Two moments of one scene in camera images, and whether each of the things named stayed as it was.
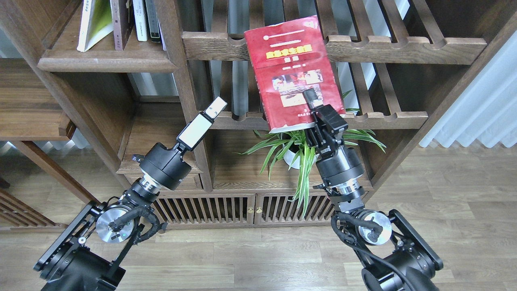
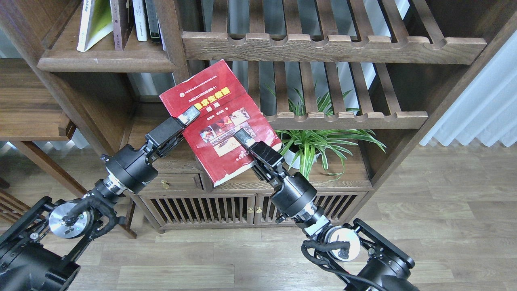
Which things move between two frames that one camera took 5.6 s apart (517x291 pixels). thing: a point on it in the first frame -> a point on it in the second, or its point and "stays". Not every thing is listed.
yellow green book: [97, 22] stays
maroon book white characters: [126, 10] stays
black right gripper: [338, 165] -> [291, 193]
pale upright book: [162, 38] stays
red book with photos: [289, 58] -> [225, 108]
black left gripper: [165, 167] -> [133, 169]
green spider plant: [302, 142] stays
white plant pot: [288, 157] stays
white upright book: [139, 10] stays
